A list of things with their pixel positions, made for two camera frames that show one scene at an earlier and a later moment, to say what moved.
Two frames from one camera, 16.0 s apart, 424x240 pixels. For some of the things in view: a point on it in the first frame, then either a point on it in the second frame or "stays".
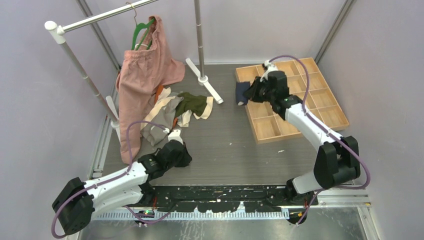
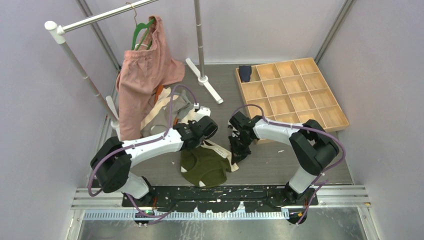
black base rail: [218, 198] stays
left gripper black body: [181, 161] → [190, 122]
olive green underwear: [196, 104] → [207, 165]
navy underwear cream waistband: [240, 87] → [245, 71]
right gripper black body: [261, 92] → [240, 145]
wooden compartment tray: [267, 125] stays
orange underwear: [159, 89] stays
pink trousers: [143, 71] stays
